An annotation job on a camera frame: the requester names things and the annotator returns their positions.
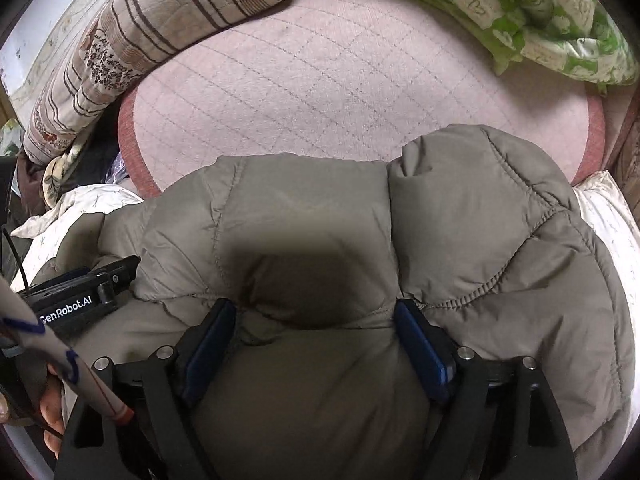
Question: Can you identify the pink quilted mat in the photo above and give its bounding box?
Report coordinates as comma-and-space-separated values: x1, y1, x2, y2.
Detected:
117, 0, 606, 198

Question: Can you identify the white floral bedsheet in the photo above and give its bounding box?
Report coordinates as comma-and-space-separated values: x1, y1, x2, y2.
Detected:
10, 170, 640, 311

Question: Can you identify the shiny plastic bag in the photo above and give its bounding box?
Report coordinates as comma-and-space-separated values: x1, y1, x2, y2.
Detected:
106, 152, 132, 182

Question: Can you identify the black cable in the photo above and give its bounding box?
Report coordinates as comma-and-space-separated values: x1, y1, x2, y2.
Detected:
0, 226, 27, 288

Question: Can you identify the green patterned quilt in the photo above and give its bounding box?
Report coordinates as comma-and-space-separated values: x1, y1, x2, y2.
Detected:
305, 0, 640, 91

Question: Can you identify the person's left hand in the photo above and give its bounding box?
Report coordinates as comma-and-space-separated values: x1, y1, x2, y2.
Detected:
0, 365, 68, 458

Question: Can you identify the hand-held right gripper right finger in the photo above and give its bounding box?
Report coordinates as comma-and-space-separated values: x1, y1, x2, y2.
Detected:
392, 299, 581, 480

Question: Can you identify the cream floral cloth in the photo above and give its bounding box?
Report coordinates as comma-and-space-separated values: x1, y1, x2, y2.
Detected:
42, 135, 93, 207

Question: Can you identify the floral printed bag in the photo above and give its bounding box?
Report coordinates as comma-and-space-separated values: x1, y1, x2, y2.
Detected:
0, 120, 27, 157

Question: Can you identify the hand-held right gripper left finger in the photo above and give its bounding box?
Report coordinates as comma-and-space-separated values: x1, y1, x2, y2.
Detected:
52, 297, 238, 480

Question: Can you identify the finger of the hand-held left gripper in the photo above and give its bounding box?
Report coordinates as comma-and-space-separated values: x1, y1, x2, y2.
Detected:
91, 255, 142, 295

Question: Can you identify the olive grey puffer jacket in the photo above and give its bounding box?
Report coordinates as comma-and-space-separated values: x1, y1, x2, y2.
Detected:
55, 124, 636, 480

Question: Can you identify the striped floral pillow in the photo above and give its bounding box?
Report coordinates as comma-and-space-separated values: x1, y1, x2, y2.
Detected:
22, 0, 301, 166

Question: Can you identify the brown cloth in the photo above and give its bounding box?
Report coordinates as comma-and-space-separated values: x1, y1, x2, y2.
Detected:
19, 160, 48, 213

